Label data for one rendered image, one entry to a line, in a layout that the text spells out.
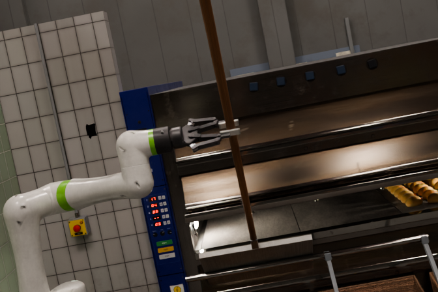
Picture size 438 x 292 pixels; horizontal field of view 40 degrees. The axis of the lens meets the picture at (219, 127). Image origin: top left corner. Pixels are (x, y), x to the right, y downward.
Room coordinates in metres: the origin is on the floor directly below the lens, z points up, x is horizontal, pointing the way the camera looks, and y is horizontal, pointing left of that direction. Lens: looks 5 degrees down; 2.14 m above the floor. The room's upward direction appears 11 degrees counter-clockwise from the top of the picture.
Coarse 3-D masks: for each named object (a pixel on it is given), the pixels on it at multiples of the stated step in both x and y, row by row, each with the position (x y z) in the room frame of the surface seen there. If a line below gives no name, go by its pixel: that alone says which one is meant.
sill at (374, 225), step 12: (396, 216) 3.29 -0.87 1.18; (408, 216) 3.27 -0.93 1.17; (420, 216) 3.26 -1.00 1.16; (432, 216) 3.26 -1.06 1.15; (324, 228) 3.33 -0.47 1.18; (336, 228) 3.29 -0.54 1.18; (348, 228) 3.29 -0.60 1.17; (360, 228) 3.28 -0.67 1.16; (372, 228) 3.28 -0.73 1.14; (264, 240) 3.33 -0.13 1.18; (276, 240) 3.31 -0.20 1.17
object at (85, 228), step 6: (84, 216) 3.32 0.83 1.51; (72, 222) 3.30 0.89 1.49; (78, 222) 3.29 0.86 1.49; (84, 222) 3.29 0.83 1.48; (72, 228) 3.30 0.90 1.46; (84, 228) 3.29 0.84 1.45; (90, 228) 3.36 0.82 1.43; (72, 234) 3.30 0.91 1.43; (78, 234) 3.29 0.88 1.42; (84, 234) 3.29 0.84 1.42
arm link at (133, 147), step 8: (120, 136) 2.08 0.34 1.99; (128, 136) 2.06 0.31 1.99; (136, 136) 2.06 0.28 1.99; (144, 136) 2.06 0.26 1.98; (152, 136) 2.05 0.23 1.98; (120, 144) 2.05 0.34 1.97; (128, 144) 2.04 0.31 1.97; (136, 144) 2.05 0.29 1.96; (144, 144) 2.05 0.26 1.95; (152, 144) 2.05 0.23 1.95; (120, 152) 2.06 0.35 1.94; (128, 152) 2.04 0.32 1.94; (136, 152) 2.04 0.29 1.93; (144, 152) 2.05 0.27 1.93; (152, 152) 2.06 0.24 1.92; (120, 160) 2.06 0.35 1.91; (128, 160) 2.04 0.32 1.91; (136, 160) 2.04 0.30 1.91; (144, 160) 2.05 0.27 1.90
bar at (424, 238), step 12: (396, 240) 2.91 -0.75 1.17; (408, 240) 2.90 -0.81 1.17; (420, 240) 2.90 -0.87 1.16; (324, 252) 2.93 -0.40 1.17; (336, 252) 2.92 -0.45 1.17; (348, 252) 2.92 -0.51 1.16; (264, 264) 2.94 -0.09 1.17; (276, 264) 2.94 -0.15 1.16; (288, 264) 2.94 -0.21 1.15; (432, 264) 2.81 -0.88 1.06; (192, 276) 2.96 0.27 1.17; (204, 276) 2.96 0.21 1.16; (216, 276) 2.95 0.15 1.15; (336, 288) 2.81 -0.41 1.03
